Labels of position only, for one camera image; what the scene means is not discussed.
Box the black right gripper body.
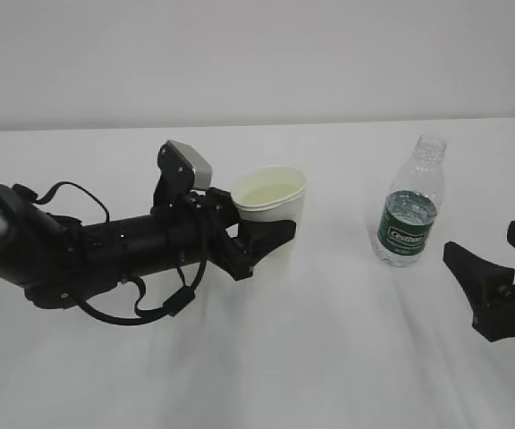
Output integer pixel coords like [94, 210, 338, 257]
[472, 282, 515, 342]

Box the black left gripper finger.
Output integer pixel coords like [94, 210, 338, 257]
[207, 187, 241, 226]
[234, 220, 296, 266]

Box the clear water bottle green label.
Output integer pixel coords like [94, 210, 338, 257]
[375, 135, 447, 267]

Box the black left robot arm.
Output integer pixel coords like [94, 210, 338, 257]
[0, 175, 297, 325]

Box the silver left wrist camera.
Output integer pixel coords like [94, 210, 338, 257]
[153, 139, 213, 207]

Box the white paper cup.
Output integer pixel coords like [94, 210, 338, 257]
[231, 165, 308, 256]

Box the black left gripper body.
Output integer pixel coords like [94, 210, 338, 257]
[181, 191, 254, 282]

